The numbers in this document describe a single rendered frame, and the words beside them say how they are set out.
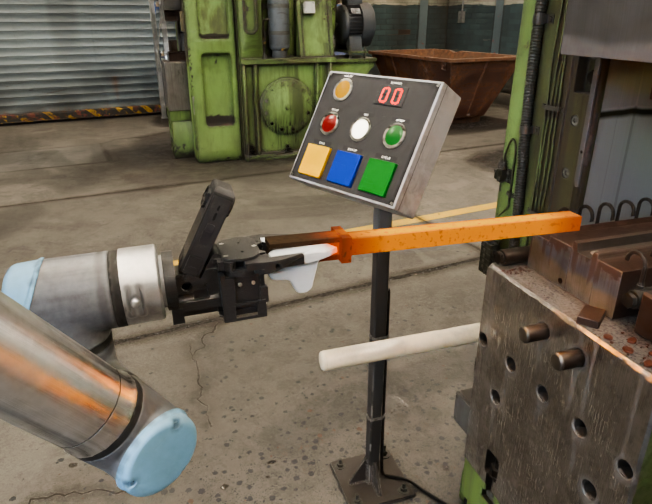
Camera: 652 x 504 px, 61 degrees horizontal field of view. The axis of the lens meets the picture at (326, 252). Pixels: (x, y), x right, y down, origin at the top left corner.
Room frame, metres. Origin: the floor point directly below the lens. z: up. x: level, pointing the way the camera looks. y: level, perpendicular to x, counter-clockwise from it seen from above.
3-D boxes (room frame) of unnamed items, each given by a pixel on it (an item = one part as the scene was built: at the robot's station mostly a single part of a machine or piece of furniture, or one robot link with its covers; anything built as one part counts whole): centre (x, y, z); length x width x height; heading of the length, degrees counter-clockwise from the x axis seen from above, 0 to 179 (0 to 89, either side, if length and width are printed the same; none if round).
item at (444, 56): (7.91, -1.55, 0.43); 1.89 x 1.20 x 0.85; 27
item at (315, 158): (1.30, 0.02, 1.01); 0.07 x 0.05 x 0.07; 43
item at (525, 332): (0.75, -0.32, 0.87); 0.04 x 0.03 x 0.03; 108
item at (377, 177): (1.16, -0.11, 1.01); 0.07 x 0.05 x 0.07; 43
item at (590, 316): (0.71, -0.39, 0.92); 0.04 x 0.03 x 0.01; 143
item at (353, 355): (1.11, -0.20, 0.62); 0.44 x 0.05 x 0.05; 108
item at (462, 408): (1.19, -0.39, 0.36); 0.09 x 0.07 x 0.12; 18
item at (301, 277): (0.63, 0.03, 1.03); 0.09 x 0.03 x 0.06; 105
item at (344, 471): (1.32, -0.14, 0.05); 0.22 x 0.22 x 0.09; 18
